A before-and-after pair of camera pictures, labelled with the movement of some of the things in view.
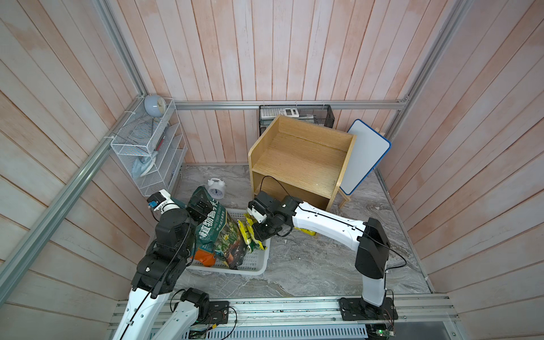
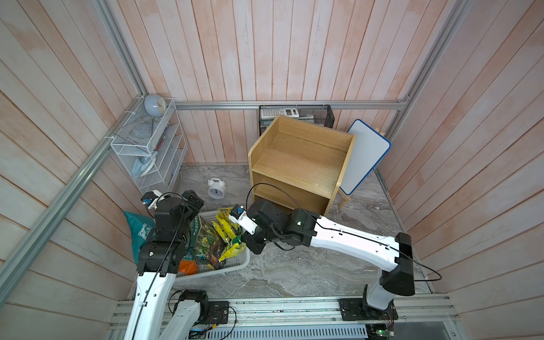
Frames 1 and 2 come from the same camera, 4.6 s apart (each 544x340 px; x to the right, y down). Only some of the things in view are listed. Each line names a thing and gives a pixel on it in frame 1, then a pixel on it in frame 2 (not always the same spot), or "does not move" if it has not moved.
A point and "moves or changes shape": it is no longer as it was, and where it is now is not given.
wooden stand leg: (346, 198) does not move
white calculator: (273, 112) does not move
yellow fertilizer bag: (306, 231) moves or changes shape
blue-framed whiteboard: (369, 149) does not move
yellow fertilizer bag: (246, 230) moves or changes shape
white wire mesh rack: (151, 149) does not move
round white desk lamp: (154, 105) does not move
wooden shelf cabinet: (292, 159) does not move
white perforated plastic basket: (255, 263) to (237, 261)
